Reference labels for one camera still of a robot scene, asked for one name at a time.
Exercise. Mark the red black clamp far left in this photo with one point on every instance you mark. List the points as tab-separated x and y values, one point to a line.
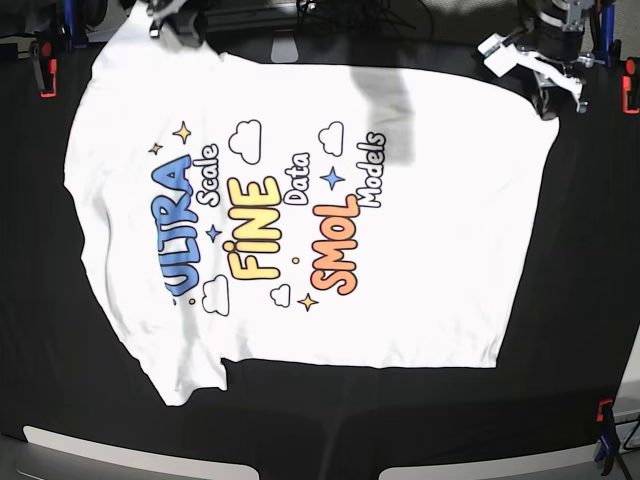
43	55

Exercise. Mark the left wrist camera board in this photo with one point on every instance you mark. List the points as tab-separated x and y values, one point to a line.
498	57

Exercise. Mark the red clamp far right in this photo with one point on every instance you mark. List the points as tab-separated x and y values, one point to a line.
630	86

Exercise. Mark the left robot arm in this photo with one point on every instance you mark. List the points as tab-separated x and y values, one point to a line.
550	46

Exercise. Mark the red blue clamp near right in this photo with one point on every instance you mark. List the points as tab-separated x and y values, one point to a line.
609	442

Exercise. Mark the blue clamp far left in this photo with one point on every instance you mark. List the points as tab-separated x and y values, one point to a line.
75	29

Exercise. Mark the grey tape patch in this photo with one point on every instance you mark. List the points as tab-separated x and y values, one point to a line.
284	51

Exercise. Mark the white printed t-shirt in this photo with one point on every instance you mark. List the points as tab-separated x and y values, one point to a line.
318	214

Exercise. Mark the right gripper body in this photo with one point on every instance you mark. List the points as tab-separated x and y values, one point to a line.
157	10

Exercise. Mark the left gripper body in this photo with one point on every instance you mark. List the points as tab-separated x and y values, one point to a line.
567	74

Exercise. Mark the blue clamp far right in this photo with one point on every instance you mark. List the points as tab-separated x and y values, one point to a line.
606	48

